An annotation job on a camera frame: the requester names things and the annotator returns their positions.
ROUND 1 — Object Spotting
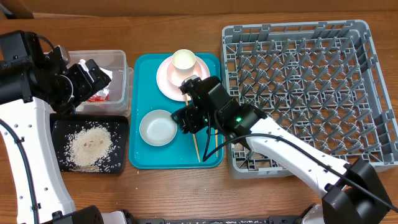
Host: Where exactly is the red snack wrapper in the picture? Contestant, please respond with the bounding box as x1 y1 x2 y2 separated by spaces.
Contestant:
87 88 109 103

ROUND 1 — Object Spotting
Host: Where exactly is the grey bowl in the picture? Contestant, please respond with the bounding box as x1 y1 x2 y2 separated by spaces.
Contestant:
139 110 178 147

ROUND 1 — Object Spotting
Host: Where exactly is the pile of rice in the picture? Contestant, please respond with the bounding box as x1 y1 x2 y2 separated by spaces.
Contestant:
63 125 117 173

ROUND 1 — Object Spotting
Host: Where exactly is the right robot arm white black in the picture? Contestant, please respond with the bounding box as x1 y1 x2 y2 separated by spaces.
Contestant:
172 75 397 223

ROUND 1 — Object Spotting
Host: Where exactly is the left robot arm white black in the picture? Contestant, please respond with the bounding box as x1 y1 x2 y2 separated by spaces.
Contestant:
1 30 134 223

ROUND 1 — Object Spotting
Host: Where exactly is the clear plastic waste bin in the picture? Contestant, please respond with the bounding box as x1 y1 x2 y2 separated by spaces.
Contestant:
67 50 133 117

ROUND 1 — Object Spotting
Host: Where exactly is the grey dishwasher rack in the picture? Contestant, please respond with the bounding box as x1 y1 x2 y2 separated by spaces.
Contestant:
221 20 397 172

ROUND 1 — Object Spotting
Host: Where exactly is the large pink plate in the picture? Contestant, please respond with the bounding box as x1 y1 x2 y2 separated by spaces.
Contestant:
156 56 210 101

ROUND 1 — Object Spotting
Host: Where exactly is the small pink saucer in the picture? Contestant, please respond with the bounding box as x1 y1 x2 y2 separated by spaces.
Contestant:
167 62 201 87

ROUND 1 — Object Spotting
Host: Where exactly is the white cup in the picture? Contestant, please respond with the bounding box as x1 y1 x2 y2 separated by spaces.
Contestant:
172 49 197 72

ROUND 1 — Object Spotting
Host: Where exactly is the teal serving tray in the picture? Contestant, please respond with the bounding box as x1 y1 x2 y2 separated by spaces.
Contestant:
129 53 224 169

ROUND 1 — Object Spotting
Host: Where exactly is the black plastic tray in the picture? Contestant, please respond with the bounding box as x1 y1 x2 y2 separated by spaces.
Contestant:
50 114 129 174

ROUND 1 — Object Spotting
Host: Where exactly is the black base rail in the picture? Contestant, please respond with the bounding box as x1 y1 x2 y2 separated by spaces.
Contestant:
134 215 301 224

